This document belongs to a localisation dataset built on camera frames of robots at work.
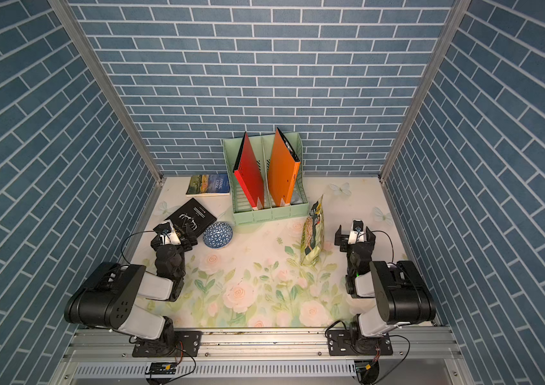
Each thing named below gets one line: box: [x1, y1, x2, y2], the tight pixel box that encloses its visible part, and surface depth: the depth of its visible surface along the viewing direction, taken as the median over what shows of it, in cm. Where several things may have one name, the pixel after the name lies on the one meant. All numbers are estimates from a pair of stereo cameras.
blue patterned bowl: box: [202, 222, 234, 249], surface depth 98 cm
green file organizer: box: [222, 132, 310, 225], surface depth 104 cm
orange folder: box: [267, 126, 301, 207], surface depth 93 cm
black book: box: [164, 197, 218, 237], surface depth 104 cm
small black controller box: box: [145, 361, 178, 375], surface depth 73 cm
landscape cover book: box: [185, 173, 231, 198], surface depth 118 cm
